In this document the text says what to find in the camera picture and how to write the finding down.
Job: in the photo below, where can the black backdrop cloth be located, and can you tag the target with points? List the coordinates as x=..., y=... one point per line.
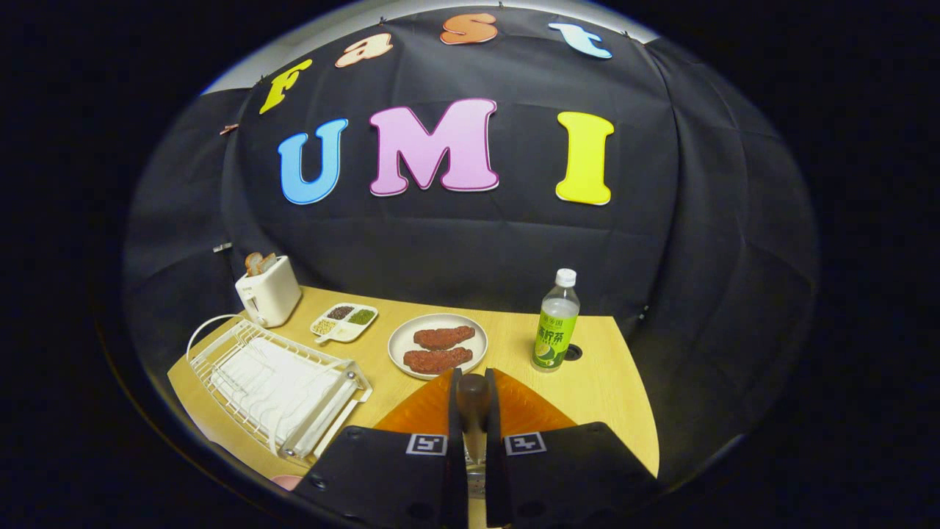
x=455, y=250

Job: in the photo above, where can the brown meat patty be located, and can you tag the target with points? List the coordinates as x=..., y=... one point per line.
x=437, y=361
x=444, y=337

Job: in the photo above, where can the toasted bread slice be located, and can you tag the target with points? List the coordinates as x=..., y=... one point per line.
x=268, y=261
x=253, y=263

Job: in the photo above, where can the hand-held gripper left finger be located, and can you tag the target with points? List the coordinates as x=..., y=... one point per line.
x=455, y=485

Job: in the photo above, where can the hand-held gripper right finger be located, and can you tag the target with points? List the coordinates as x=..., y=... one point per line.
x=496, y=485

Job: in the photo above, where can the white divided bean dish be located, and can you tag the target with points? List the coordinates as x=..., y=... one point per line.
x=345, y=330

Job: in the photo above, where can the pink plate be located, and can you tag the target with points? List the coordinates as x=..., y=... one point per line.
x=288, y=483

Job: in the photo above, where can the white toaster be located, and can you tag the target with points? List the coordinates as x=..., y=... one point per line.
x=272, y=297

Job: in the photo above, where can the beige plate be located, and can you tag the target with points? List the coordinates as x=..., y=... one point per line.
x=400, y=342

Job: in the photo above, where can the green label drink bottle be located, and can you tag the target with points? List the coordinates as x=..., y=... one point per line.
x=555, y=330

